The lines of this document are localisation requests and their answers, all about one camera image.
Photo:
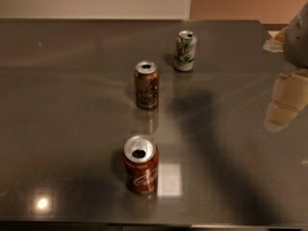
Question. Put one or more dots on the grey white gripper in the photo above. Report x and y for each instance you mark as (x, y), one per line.
(298, 43)

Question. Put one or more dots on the orange soda can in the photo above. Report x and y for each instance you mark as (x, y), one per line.
(147, 85)

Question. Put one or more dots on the white green 7up can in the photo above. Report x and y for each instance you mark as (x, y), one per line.
(185, 50)

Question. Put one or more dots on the red coke can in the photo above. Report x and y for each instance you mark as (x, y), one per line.
(141, 161)

